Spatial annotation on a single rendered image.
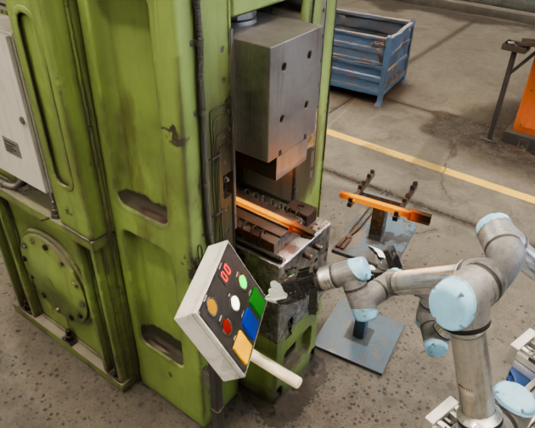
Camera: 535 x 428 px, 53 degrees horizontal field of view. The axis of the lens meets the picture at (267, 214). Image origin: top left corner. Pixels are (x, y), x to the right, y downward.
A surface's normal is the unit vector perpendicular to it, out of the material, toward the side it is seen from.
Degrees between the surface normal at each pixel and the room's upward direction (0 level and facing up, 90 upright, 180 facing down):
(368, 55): 89
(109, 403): 0
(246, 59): 90
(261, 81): 90
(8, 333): 0
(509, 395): 8
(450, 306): 83
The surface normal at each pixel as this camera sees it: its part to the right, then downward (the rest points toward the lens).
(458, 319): -0.82, 0.22
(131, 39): -0.60, 0.44
